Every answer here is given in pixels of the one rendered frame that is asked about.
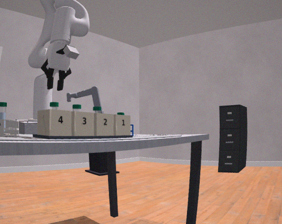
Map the white tube rack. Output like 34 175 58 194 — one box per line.
0 119 19 136

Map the green tube cap with orange dot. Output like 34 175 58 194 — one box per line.
93 107 101 113
50 102 58 110

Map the beige bucket adapter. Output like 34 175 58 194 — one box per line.
94 113 113 136
113 114 131 135
38 109 72 136
72 111 94 136

